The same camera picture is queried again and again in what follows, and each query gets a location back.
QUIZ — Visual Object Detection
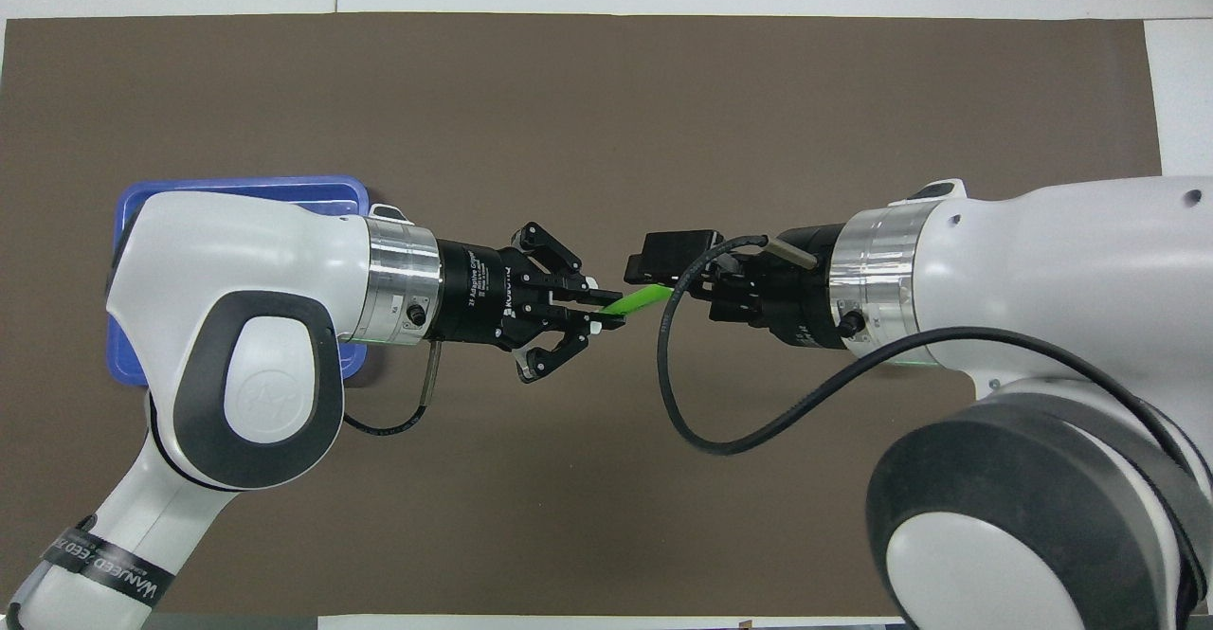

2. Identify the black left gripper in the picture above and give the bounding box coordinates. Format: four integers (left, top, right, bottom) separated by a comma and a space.
434, 223, 628, 385

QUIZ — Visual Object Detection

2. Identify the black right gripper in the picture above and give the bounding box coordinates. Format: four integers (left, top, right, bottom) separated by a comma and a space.
624, 223, 847, 351

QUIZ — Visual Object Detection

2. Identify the green marker pen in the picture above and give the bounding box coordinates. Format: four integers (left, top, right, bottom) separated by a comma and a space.
597, 284, 669, 318

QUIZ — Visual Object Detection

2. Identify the brown table mat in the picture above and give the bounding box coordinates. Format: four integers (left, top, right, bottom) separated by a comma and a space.
0, 12, 1209, 617

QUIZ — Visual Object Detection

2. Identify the blue plastic tray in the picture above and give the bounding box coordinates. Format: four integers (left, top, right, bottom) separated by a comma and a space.
112, 175, 371, 389

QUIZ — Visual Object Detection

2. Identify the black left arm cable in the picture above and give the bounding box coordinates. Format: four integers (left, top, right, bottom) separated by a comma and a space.
343, 341, 444, 439

